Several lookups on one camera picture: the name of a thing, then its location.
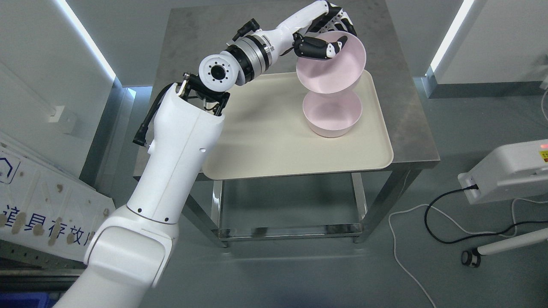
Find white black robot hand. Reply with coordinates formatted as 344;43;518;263
271;0;356;60

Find white sign board blue letters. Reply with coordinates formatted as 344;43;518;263
0;133;116;261

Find black power cable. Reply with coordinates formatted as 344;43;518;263
424;184;548;245

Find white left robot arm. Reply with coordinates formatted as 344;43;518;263
55;21;294;308

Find stainless steel table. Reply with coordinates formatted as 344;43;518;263
152;0;440;248

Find white stand leg with caster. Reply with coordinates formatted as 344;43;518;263
461;228;548;268

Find white machine on stand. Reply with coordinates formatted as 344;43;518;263
457;139;548;204

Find white floor cable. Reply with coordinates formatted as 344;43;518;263
388;198;548;308

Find white wall socket box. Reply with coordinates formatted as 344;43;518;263
48;105;78;135

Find pink bowl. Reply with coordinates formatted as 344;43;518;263
296;31;366;94
303;90;363;138

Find beige plastic tray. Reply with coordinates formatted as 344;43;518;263
202;70;394;180

